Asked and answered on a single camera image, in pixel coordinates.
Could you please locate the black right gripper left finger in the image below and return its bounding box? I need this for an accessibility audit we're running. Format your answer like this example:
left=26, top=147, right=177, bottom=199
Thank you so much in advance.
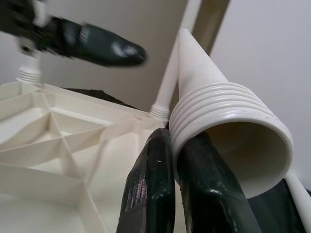
left=116, top=128, right=176, bottom=233

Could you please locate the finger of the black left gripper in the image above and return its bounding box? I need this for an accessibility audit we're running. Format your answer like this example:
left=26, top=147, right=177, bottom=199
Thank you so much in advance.
left=57, top=21, right=147, bottom=67

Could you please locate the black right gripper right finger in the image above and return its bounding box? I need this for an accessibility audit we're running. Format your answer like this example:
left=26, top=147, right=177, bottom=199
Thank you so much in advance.
left=179, top=133, right=262, bottom=233

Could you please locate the white plastic children table top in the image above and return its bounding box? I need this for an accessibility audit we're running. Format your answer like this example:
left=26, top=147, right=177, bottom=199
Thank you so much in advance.
left=0, top=81, right=171, bottom=233

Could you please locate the black table cloth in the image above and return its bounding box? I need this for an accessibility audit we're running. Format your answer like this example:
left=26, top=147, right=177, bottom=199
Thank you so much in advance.
left=64, top=87, right=311, bottom=233

